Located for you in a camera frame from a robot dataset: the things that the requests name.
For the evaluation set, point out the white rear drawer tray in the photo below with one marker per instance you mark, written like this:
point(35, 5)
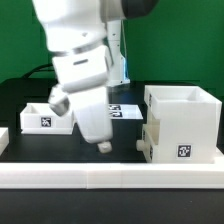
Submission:
point(38, 118)

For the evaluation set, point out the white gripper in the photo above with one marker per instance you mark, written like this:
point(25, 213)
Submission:
point(81, 87)

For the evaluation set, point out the white drawer tray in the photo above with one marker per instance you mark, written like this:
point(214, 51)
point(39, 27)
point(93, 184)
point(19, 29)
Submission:
point(38, 118)
point(148, 144)

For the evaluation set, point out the fiducial marker sheet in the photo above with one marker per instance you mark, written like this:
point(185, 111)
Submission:
point(125, 111)

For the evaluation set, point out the white front drawer tray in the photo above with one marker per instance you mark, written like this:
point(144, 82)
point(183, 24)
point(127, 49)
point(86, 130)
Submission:
point(148, 144)

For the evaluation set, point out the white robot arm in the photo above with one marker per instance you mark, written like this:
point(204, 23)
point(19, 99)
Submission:
point(76, 35)

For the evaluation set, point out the white L-shaped border fence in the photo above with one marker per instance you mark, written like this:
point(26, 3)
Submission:
point(96, 176)

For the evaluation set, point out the white drawer cabinet box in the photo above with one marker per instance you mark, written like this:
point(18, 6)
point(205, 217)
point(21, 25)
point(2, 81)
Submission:
point(189, 122)

